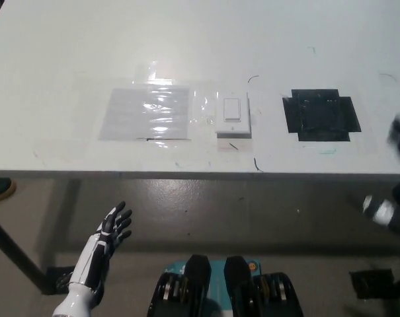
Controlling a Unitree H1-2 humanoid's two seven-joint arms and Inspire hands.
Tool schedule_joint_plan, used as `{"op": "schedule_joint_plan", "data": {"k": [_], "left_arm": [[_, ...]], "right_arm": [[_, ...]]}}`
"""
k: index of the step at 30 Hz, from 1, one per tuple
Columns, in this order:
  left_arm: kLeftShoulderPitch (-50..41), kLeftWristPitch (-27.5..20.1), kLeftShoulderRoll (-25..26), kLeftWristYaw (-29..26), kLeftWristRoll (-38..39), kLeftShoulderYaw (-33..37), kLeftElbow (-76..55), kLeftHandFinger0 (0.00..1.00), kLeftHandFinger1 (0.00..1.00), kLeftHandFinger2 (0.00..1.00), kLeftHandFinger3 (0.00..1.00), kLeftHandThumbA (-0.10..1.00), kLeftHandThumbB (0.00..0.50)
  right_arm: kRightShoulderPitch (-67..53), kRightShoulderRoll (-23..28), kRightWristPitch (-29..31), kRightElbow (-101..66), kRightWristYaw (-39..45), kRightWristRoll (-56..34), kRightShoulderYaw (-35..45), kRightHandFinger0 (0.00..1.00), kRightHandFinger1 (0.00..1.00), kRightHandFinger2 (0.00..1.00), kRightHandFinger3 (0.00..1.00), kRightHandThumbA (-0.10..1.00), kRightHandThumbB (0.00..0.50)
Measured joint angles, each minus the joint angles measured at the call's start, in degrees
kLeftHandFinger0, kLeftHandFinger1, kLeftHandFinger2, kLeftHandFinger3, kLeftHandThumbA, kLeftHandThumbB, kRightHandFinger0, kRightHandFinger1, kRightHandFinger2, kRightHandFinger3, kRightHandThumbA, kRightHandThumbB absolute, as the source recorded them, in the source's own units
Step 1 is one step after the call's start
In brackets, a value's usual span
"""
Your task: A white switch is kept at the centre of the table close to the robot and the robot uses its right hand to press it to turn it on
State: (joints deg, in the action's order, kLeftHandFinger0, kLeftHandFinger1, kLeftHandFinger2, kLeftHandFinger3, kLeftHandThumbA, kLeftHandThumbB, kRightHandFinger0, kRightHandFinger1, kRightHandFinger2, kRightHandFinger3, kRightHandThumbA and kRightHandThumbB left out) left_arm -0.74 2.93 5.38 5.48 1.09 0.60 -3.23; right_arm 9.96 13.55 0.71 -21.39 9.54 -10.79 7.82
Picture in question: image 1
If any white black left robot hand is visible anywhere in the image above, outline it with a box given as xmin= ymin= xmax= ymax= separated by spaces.
xmin=69 ymin=201 xmax=134 ymax=292

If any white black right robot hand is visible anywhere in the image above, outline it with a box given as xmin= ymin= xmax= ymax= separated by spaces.
xmin=362 ymin=110 xmax=400 ymax=232

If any grey upright table leg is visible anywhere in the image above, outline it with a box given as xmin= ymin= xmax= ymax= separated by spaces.
xmin=30 ymin=178 xmax=83 ymax=268

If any black diagonal table leg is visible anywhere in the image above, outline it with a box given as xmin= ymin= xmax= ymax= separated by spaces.
xmin=0 ymin=206 xmax=55 ymax=295

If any grey paper sheet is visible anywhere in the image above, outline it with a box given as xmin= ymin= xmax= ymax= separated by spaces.
xmin=98 ymin=87 xmax=191 ymax=142

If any white wall switch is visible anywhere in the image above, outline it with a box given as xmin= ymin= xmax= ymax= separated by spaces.
xmin=215 ymin=91 xmax=253 ymax=139

